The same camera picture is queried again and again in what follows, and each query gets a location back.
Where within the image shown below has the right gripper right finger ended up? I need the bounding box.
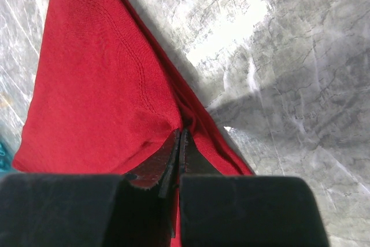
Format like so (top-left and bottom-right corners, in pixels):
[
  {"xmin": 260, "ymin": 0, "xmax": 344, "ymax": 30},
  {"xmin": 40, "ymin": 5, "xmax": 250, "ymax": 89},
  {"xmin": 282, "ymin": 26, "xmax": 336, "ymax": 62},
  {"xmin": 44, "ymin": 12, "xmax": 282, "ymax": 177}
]
[{"xmin": 179, "ymin": 130, "xmax": 329, "ymax": 246}]

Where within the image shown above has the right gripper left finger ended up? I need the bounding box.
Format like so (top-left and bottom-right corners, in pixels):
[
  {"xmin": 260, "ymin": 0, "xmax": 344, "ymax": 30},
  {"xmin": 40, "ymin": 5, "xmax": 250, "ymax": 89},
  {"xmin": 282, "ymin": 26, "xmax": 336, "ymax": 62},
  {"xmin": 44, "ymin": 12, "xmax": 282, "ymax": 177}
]
[{"xmin": 1, "ymin": 130, "xmax": 180, "ymax": 246}]

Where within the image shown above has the red t-shirt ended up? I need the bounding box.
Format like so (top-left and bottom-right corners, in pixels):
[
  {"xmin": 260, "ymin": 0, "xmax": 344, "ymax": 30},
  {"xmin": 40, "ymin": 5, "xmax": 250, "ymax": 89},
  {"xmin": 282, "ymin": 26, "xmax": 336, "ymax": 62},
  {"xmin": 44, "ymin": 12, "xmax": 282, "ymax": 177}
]
[{"xmin": 12, "ymin": 0, "xmax": 251, "ymax": 246}]

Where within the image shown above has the teal crumpled t-shirt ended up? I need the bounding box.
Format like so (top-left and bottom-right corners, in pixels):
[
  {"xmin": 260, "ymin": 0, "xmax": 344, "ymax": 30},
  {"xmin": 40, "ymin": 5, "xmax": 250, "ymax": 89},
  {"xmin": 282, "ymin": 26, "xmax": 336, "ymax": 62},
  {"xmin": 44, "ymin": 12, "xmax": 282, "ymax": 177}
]
[{"xmin": 0, "ymin": 136, "xmax": 14, "ymax": 175}]

